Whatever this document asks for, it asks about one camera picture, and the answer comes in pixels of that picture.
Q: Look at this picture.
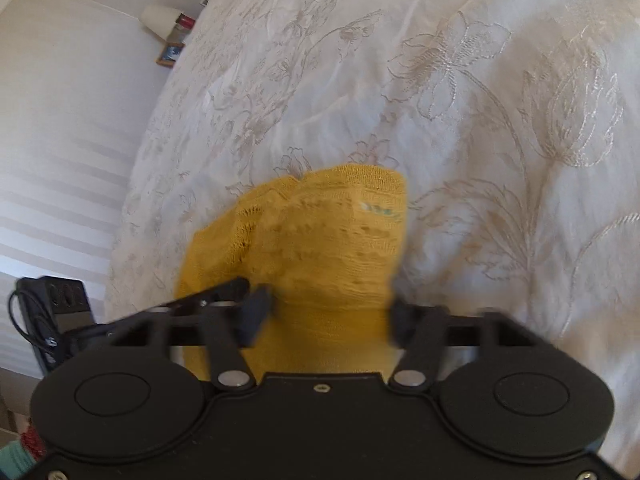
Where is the yellow knit sweater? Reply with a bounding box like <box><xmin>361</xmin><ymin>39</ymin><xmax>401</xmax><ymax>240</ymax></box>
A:
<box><xmin>175</xmin><ymin>164</ymin><xmax>408</xmax><ymax>377</ymax></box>

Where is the white embroidered bedspread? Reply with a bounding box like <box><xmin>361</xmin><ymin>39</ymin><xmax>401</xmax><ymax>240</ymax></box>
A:
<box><xmin>104</xmin><ymin>0</ymin><xmax>639</xmax><ymax>475</ymax></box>

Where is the white bedside lamp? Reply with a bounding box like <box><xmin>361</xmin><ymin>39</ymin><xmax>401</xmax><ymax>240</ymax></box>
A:
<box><xmin>139</xmin><ymin>4</ymin><xmax>182</xmax><ymax>40</ymax></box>

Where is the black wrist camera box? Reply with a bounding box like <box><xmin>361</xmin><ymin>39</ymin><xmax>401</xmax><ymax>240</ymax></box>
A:
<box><xmin>8</xmin><ymin>276</ymin><xmax>96</xmax><ymax>376</ymax></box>

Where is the wooden picture frame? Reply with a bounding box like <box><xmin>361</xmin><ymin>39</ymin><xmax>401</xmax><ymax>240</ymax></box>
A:
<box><xmin>156</xmin><ymin>42</ymin><xmax>186</xmax><ymax>67</ymax></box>

